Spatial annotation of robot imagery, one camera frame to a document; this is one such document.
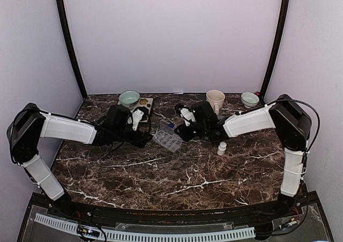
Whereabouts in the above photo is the left black frame post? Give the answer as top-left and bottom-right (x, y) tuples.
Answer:
(56, 0), (88, 100)

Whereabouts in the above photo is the beige ceramic mug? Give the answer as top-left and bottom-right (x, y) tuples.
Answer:
(206, 90), (225, 115)

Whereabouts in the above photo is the right black frame post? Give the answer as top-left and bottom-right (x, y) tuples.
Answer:
(259, 0), (290, 100)

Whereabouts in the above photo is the small white pill bottle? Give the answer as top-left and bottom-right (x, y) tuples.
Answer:
(217, 142), (227, 156)

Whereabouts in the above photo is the clear plastic pill organizer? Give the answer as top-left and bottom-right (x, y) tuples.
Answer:
(153, 120), (183, 153)

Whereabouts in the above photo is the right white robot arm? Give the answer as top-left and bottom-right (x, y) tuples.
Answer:
(174, 94), (320, 217)

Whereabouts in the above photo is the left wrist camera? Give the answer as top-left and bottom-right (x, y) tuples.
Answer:
(106, 104), (151, 131)

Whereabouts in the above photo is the white slotted cable duct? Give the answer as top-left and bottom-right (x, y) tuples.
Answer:
(34, 213), (256, 241)

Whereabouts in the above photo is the floral square plate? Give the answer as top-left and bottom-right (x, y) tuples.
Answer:
(124, 97), (153, 123)

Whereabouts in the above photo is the black frame post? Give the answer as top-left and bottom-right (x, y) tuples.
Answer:
(259, 0), (290, 100)
(56, 0), (88, 100)

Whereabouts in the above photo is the green ceramic bowl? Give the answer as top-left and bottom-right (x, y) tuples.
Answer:
(241, 92), (259, 108)
(118, 90), (140, 108)

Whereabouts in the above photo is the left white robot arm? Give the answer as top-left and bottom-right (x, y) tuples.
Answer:
(6, 103), (152, 218)

